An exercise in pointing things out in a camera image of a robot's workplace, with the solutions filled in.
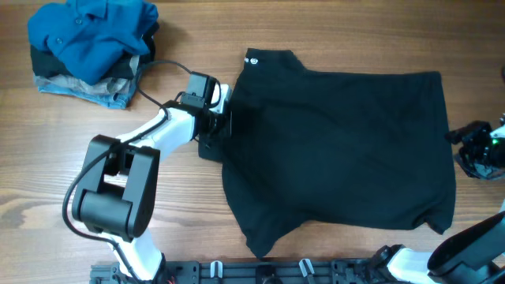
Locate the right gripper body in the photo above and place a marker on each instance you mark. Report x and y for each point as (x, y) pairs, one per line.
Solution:
(483, 155)

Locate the beige folded garment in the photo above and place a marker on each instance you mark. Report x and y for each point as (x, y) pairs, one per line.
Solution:
(116, 80)

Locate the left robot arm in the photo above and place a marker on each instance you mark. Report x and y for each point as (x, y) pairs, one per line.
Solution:
(114, 194)

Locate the blue button shirt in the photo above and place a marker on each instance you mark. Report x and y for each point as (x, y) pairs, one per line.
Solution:
(89, 36)

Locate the light blue denim garment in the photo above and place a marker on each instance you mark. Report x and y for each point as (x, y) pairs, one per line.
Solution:
(114, 98)

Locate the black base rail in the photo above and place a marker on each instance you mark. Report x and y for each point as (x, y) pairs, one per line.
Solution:
(339, 271)

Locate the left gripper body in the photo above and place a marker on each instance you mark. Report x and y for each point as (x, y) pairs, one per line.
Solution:
(218, 124)

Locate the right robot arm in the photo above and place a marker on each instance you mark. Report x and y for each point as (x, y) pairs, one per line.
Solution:
(467, 257)

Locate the black polo shirt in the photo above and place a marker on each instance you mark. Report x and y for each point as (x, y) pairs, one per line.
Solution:
(348, 148)

